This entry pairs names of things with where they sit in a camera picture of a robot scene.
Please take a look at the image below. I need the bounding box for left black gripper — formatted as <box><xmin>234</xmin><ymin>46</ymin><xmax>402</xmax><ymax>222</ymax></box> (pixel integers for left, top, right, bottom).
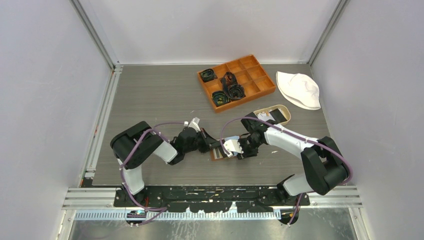
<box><xmin>184</xmin><ymin>127</ymin><xmax>222</xmax><ymax>154</ymax></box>

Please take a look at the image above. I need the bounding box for beige oval card tray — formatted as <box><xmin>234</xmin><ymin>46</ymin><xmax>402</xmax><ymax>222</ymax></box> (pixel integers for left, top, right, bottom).
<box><xmin>253</xmin><ymin>104</ymin><xmax>291</xmax><ymax>126</ymax></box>

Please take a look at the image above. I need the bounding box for brown leather card holder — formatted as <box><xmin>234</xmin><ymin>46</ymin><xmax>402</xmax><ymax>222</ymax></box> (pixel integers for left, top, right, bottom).
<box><xmin>209</xmin><ymin>135</ymin><xmax>240</xmax><ymax>161</ymax></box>

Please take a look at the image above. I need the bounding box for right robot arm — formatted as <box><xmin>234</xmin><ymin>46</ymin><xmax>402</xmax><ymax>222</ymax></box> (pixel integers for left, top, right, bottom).
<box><xmin>239</xmin><ymin>110</ymin><xmax>351</xmax><ymax>206</ymax></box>

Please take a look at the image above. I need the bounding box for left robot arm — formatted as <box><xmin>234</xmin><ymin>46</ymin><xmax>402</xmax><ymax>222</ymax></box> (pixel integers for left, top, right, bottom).
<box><xmin>110</xmin><ymin>117</ymin><xmax>222</xmax><ymax>207</ymax></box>

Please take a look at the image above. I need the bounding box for orange card with stripe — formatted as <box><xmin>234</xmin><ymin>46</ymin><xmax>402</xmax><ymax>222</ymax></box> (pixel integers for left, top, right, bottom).
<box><xmin>212</xmin><ymin>148</ymin><xmax>227</xmax><ymax>161</ymax></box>

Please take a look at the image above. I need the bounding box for white card in tray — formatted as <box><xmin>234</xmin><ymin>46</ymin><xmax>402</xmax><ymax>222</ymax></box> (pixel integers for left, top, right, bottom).
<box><xmin>257</xmin><ymin>112</ymin><xmax>272</xmax><ymax>122</ymax></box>

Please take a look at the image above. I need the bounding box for rolled dark belt bottom-left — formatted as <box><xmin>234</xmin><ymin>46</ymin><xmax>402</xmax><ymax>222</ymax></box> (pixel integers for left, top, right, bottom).
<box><xmin>211</xmin><ymin>90</ymin><xmax>230</xmax><ymax>107</ymax></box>

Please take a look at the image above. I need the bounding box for rolled dark belt centre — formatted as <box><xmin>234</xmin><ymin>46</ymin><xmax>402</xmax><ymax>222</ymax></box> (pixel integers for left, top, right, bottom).
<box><xmin>220</xmin><ymin>71</ymin><xmax>246</xmax><ymax>101</ymax></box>

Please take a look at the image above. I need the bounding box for orange wooden divider tray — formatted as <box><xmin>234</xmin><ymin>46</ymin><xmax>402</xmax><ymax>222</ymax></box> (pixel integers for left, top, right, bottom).
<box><xmin>196</xmin><ymin>54</ymin><xmax>276</xmax><ymax>113</ymax></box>

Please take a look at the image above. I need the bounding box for rolled dark belt top-left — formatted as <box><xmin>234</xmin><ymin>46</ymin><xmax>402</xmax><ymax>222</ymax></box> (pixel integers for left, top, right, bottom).
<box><xmin>199</xmin><ymin>68</ymin><xmax>217</xmax><ymax>83</ymax></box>

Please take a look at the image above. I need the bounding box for white bucket hat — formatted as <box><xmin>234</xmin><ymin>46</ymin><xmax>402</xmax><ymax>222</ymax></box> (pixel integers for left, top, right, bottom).
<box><xmin>275</xmin><ymin>71</ymin><xmax>321</xmax><ymax>111</ymax></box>

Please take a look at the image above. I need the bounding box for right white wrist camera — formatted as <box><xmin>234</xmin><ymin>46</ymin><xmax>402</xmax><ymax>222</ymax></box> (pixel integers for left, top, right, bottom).
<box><xmin>223</xmin><ymin>139</ymin><xmax>244</xmax><ymax>156</ymax></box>

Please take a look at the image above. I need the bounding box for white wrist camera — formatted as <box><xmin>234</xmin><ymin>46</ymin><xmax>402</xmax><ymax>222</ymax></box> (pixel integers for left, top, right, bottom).
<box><xmin>183</xmin><ymin>117</ymin><xmax>201</xmax><ymax>133</ymax></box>
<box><xmin>223</xmin><ymin>139</ymin><xmax>244</xmax><ymax>156</ymax></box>

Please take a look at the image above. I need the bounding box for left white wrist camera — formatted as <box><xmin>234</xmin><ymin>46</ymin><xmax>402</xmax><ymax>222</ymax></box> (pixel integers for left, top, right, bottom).
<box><xmin>183</xmin><ymin>117</ymin><xmax>201</xmax><ymax>133</ymax></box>

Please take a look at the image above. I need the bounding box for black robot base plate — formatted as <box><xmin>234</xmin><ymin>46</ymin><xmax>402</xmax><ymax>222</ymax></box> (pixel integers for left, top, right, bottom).
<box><xmin>113</xmin><ymin>185</ymin><xmax>310</xmax><ymax>224</ymax></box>

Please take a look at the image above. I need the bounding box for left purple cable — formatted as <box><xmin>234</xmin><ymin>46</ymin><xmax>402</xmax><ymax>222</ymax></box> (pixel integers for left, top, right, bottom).
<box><xmin>119</xmin><ymin>121</ymin><xmax>190</xmax><ymax>227</ymax></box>

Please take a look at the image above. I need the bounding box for purple cable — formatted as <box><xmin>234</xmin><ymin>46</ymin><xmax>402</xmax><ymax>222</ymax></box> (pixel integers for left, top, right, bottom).
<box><xmin>219</xmin><ymin>116</ymin><xmax>354</xmax><ymax>227</ymax></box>
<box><xmin>119</xmin><ymin>121</ymin><xmax>190</xmax><ymax>227</ymax></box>

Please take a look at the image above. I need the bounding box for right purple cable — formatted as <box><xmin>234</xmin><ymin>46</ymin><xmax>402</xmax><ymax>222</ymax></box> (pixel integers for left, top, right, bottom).
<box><xmin>219</xmin><ymin>116</ymin><xmax>354</xmax><ymax>227</ymax></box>

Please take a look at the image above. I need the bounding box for aluminium frame rail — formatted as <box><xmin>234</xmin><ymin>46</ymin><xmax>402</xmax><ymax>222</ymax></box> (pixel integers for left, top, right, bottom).
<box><xmin>61</xmin><ymin>187</ymin><xmax>364</xmax><ymax>210</ymax></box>

